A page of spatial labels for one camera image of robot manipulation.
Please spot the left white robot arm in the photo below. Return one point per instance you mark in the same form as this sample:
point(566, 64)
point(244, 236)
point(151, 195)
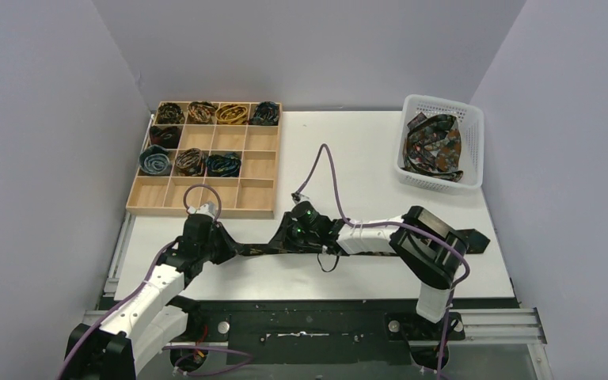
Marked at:
point(107, 349)

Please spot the maroon rolled tie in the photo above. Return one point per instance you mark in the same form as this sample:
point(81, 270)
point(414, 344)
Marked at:
point(167, 137)

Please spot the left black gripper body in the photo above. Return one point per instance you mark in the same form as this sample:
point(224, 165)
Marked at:
point(226, 243)

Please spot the brown patterned rolled tie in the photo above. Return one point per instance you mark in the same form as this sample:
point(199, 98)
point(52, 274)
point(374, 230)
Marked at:
point(191, 162)

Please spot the dark blue rolled tie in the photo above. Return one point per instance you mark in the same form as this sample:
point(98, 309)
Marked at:
point(266, 113)

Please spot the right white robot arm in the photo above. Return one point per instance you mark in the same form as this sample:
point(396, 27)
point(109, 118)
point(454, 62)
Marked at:
point(432, 250)

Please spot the dark rolled tie top-left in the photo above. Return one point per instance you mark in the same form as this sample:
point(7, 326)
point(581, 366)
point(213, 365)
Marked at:
point(170, 113)

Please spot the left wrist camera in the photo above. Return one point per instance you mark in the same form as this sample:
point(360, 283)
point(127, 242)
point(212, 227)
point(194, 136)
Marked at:
point(209, 209)

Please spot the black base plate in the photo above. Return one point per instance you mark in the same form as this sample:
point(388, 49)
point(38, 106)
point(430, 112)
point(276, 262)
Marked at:
point(342, 332)

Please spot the yellow rolled tie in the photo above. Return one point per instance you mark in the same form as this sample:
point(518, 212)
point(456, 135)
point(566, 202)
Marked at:
point(232, 114)

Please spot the pile of patterned ties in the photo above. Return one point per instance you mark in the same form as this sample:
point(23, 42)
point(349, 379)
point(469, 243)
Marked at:
point(433, 147)

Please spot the wooden compartment tray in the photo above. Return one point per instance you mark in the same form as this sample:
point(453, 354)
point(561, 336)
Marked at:
point(252, 195)

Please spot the teal dark rolled tie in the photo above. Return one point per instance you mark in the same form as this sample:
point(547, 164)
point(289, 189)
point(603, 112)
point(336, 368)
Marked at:
point(224, 165)

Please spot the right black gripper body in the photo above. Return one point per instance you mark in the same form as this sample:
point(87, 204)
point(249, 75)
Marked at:
point(293, 235)

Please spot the light blue rolled tie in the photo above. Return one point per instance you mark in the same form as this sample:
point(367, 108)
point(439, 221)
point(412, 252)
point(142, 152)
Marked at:
point(155, 161)

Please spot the white plastic basket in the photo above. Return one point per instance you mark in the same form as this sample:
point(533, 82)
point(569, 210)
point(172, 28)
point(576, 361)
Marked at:
point(471, 126)

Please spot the black gold floral tie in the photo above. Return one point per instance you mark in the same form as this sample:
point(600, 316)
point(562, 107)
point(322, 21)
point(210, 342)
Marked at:
point(254, 249)

